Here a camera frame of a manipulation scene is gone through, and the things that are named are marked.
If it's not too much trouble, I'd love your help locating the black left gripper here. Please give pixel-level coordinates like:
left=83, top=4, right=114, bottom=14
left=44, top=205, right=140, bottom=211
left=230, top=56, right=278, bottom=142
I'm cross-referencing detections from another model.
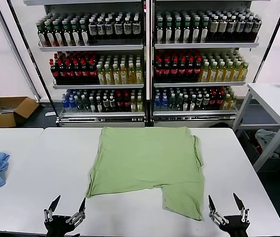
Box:
left=43, top=195, right=86, bottom=237

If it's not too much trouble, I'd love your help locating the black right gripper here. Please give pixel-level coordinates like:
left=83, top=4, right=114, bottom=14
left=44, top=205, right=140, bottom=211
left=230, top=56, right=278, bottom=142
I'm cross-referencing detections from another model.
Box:
left=208, top=193, right=250, bottom=237

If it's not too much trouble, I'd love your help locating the light green polo shirt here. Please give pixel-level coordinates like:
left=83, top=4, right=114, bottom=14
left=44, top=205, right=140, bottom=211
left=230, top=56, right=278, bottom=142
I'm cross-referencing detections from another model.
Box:
left=85, top=126, right=206, bottom=221

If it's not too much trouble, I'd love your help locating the dark storage bin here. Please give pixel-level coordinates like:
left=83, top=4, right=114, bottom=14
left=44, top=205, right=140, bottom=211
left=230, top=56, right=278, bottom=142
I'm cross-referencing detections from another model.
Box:
left=238, top=128, right=280, bottom=171

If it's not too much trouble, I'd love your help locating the crumpled grey cloth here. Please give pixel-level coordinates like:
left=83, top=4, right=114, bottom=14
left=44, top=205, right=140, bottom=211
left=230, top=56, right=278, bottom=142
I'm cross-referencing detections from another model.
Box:
left=254, top=128, right=280, bottom=158

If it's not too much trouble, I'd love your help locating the black rounded floor object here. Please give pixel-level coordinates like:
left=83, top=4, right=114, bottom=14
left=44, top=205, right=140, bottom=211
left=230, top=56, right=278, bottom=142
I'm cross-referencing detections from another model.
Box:
left=209, top=122, right=234, bottom=128

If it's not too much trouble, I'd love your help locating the small red cap bottle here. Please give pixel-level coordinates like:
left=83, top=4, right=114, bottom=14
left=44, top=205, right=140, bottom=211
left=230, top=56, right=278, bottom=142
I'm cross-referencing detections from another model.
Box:
left=209, top=92, right=217, bottom=111
left=123, top=95, right=131, bottom=112
left=116, top=95, right=124, bottom=112
left=216, top=91, right=224, bottom=110

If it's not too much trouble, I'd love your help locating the white side table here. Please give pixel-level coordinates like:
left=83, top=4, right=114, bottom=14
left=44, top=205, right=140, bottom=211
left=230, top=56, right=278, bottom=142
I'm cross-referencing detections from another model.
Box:
left=232, top=82, right=280, bottom=173

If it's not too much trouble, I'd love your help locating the red cap cola bottle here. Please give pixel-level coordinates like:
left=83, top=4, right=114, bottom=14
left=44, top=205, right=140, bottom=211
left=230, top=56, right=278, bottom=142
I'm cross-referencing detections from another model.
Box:
left=89, top=59, right=98, bottom=84
left=163, top=57, right=172, bottom=83
left=49, top=58, right=60, bottom=84
left=66, top=59, right=75, bottom=84
left=73, top=58, right=83, bottom=84
left=171, top=57, right=179, bottom=83
left=186, top=57, right=195, bottom=83
left=178, top=57, right=187, bottom=83
left=81, top=59, right=91, bottom=84
left=57, top=58, right=67, bottom=84
left=154, top=57, right=164, bottom=83
left=194, top=56, right=203, bottom=82

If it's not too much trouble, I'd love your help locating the white beverage shelf unit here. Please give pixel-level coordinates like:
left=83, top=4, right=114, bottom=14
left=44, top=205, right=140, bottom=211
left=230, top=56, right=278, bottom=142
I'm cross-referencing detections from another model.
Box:
left=151, top=0, right=271, bottom=128
left=23, top=0, right=151, bottom=128

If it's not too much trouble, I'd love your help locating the green cap tea bottle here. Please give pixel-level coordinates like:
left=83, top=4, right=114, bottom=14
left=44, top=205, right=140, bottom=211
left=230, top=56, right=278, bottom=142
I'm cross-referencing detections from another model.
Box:
left=53, top=20, right=64, bottom=47
left=70, top=19, right=81, bottom=46
left=79, top=19, right=90, bottom=46
left=36, top=21, right=47, bottom=47
left=156, top=16, right=165, bottom=44
left=165, top=16, right=174, bottom=44
left=200, top=16, right=210, bottom=43
left=174, top=16, right=183, bottom=44
left=191, top=16, right=201, bottom=44
left=61, top=19, right=72, bottom=47
left=44, top=20, right=56, bottom=47
left=182, top=16, right=192, bottom=44

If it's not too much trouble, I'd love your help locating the black framed glass door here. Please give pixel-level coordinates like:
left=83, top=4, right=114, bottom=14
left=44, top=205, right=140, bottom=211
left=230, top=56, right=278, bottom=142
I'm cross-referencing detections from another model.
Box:
left=252, top=0, right=280, bottom=83
left=0, top=0, right=60, bottom=124

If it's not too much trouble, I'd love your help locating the white label dark bottle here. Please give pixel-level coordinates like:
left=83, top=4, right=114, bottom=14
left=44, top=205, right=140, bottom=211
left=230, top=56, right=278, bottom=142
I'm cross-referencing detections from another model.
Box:
left=97, top=17, right=106, bottom=40
left=123, top=16, right=133, bottom=40
left=88, top=17, right=98, bottom=40
left=132, top=15, right=142, bottom=40
left=114, top=16, right=124, bottom=40
left=105, top=16, right=114, bottom=40

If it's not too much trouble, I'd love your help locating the grey label dark bottle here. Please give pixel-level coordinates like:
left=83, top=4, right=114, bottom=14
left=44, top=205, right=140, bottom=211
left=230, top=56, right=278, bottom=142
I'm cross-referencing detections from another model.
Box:
left=227, top=15, right=237, bottom=42
left=218, top=15, right=228, bottom=42
left=245, top=15, right=254, bottom=42
left=209, top=16, right=219, bottom=42
left=252, top=15, right=263, bottom=41
left=236, top=15, right=245, bottom=42

